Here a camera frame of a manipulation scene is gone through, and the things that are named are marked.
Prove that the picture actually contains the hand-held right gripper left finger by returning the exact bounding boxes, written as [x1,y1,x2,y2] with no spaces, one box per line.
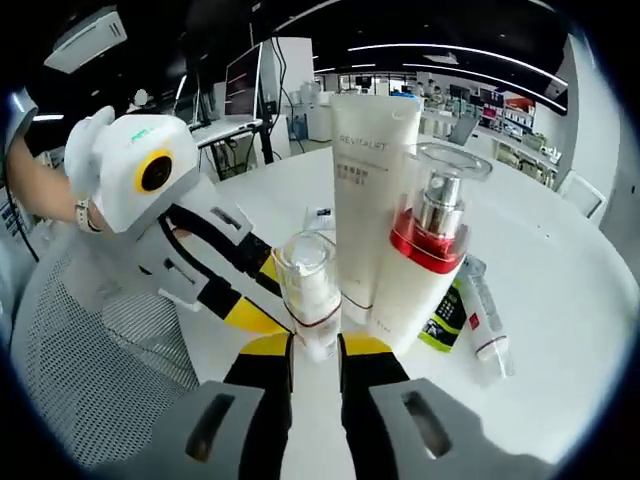
[93,332,295,480]

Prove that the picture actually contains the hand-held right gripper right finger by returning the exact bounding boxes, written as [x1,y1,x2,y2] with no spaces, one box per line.
[337,333,547,480]

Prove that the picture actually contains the small white skincare bottle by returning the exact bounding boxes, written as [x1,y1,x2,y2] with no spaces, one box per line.
[457,254,517,379]
[274,230,344,364]

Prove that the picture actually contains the red collar skincare pump bottle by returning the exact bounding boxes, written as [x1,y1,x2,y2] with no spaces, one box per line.
[369,142,494,354]

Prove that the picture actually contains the green black skincare sachet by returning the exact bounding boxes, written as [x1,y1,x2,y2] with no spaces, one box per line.
[418,277,464,354]

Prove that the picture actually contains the white skincare tube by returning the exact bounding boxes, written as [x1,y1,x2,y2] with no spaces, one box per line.
[328,93,424,322]

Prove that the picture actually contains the white wristwatch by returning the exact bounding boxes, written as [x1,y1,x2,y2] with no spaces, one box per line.
[74,197,104,234]

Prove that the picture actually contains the ceiling air conditioner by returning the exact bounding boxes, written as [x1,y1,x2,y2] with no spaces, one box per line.
[43,10,125,75]

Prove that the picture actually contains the white mesh office chair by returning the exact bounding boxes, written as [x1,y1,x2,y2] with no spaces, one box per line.
[9,234,237,480]

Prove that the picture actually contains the computer monitor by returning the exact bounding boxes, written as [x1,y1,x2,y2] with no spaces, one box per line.
[223,43,265,120]

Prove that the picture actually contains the grey office chair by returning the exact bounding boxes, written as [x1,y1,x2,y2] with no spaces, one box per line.
[447,115,482,147]

